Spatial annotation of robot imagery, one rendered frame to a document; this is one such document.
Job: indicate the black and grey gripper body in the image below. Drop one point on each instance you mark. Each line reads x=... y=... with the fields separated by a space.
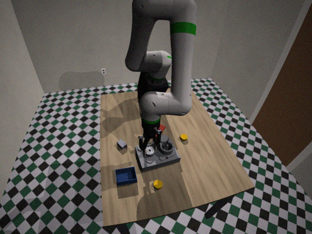
x=151 y=134

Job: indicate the white toothed gear with yellow arrow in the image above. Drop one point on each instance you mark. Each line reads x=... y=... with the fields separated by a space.
x=150 y=151

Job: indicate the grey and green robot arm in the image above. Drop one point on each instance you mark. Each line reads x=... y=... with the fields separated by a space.
x=182 y=15

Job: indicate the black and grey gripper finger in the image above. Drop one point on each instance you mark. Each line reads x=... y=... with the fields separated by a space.
x=143 y=145
x=157 y=140

